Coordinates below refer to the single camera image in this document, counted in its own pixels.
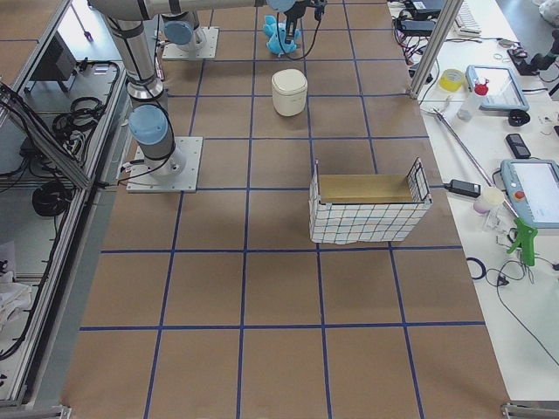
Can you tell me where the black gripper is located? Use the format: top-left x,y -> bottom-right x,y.
281,0 -> 314,53

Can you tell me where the white trash can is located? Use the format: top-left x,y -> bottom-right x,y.
272,68 -> 307,117

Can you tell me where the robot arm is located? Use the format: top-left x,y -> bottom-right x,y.
91,1 -> 327,176
162,11 -> 205,51

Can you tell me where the blue teddy bear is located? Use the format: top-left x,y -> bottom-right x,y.
262,15 -> 300,56

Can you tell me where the yellow tape roll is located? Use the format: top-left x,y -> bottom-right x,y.
438,68 -> 465,92

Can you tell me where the long metal rod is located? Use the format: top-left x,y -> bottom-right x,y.
430,107 -> 521,219

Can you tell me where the red-capped plastic bottle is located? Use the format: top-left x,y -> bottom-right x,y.
457,79 -> 489,122

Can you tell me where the teach pendant far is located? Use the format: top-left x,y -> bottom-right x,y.
466,65 -> 529,111

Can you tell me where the teach pendant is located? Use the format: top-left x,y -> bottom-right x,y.
466,65 -> 529,111
500,159 -> 558,229

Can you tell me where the black power adapter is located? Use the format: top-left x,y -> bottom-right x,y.
444,179 -> 481,198

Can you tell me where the black remote control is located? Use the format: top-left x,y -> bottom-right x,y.
506,134 -> 531,160

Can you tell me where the white paper cup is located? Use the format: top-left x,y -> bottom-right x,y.
473,186 -> 505,214

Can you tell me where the teach pendant near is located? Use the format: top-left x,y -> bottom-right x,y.
500,159 -> 558,229

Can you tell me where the green plastic gun tool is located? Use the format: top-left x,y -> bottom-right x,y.
507,217 -> 538,266

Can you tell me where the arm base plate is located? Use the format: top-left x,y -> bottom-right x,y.
126,136 -> 203,193
162,22 -> 219,60

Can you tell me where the aluminium frame post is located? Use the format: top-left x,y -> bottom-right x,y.
407,0 -> 463,99

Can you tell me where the blue tape ring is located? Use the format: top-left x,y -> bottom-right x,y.
466,257 -> 487,281

